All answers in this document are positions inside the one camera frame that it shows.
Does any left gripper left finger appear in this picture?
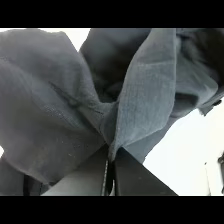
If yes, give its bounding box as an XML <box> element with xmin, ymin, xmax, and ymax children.
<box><xmin>42</xmin><ymin>144</ymin><xmax>111</xmax><ymax>197</ymax></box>

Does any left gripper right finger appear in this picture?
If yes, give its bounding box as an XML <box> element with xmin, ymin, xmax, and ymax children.
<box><xmin>114</xmin><ymin>146</ymin><xmax>178</xmax><ymax>197</ymax></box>

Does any black garment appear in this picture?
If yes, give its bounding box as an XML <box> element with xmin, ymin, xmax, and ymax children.
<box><xmin>0</xmin><ymin>27</ymin><xmax>224</xmax><ymax>197</ymax></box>

